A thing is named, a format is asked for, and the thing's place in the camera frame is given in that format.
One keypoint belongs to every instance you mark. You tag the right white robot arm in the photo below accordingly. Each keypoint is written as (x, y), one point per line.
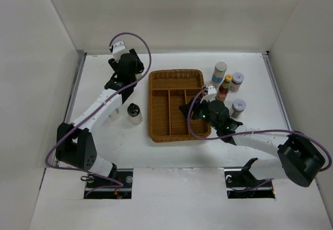
(296, 157)

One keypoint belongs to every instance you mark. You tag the silver-lid salt shaker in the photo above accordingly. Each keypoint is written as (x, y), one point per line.
(218, 74)
(115, 114)

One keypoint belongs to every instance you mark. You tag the right silver-lid salt shaker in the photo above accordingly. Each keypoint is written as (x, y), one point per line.
(218, 74)

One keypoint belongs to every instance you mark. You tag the clear-lid white spice jar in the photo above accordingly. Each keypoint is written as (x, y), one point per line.
(138, 76)

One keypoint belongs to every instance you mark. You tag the far red-label spice jar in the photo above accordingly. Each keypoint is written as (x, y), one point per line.
(237, 80)

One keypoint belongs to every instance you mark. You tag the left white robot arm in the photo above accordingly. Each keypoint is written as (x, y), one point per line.
(78, 149)

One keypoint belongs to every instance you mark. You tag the black-cap white spice jar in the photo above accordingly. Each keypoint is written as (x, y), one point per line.
(135, 115)

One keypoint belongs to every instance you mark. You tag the left silver-lid salt shaker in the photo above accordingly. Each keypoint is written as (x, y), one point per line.
(115, 114)

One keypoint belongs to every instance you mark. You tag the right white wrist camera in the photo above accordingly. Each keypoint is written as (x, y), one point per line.
(209, 94)

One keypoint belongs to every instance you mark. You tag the near red-label spice jar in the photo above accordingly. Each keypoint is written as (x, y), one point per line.
(237, 108)

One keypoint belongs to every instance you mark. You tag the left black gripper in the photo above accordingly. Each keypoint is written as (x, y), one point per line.
(115, 64)

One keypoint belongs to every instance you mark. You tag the red-label spice jar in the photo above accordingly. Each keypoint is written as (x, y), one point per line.
(237, 108)
(237, 80)

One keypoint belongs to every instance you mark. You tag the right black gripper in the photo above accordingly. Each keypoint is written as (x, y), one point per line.
(196, 107)

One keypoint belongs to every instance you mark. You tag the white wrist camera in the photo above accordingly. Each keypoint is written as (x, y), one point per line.
(118, 49)
(209, 94)

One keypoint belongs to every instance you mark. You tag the brown wicker tray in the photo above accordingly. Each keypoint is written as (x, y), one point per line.
(168, 90)

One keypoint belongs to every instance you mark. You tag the yellow-cap red sauce bottle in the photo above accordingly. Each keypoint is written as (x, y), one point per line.
(224, 88)

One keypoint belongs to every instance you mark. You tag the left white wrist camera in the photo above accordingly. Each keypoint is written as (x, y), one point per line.
(118, 49)

